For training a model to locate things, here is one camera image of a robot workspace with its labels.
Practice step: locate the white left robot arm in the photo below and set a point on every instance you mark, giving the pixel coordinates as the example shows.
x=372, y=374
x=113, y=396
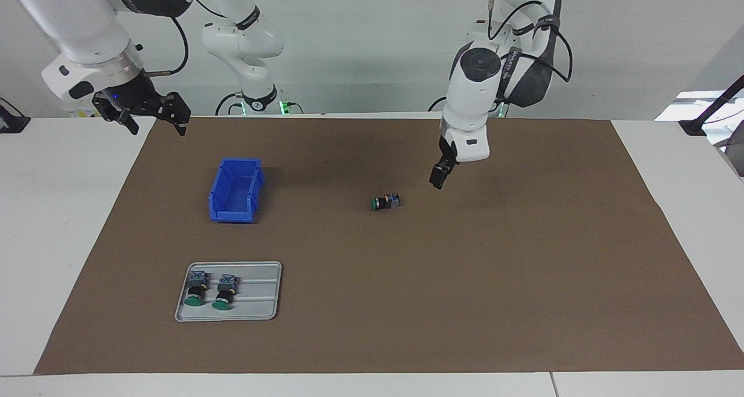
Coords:
x=471, y=95

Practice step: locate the brown table mat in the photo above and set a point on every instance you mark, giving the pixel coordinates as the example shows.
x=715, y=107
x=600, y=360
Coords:
x=407, y=269

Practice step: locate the green push button switch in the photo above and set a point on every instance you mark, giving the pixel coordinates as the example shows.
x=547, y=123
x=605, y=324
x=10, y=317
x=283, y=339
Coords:
x=386, y=201
x=225, y=289
x=196, y=286

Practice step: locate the black clamp stand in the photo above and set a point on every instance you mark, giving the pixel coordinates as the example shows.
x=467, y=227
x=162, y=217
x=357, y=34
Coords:
x=694, y=127
x=14, y=124

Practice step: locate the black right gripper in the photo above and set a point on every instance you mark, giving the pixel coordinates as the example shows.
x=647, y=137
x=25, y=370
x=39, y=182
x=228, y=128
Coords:
x=131, y=95

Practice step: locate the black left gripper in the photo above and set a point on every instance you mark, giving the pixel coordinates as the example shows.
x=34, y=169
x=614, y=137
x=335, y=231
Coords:
x=446, y=153

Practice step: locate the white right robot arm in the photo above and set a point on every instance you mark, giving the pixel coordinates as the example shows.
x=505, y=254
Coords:
x=70, y=19

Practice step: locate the blue plastic bin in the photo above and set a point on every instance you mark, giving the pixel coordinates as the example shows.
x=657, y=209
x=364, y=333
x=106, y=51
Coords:
x=232, y=214

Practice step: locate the white box yellow label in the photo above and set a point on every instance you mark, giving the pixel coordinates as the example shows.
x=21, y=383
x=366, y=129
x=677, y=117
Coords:
x=78, y=113

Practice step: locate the grey metal tray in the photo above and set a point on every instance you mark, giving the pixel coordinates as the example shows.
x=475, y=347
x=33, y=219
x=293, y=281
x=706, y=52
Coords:
x=261, y=298

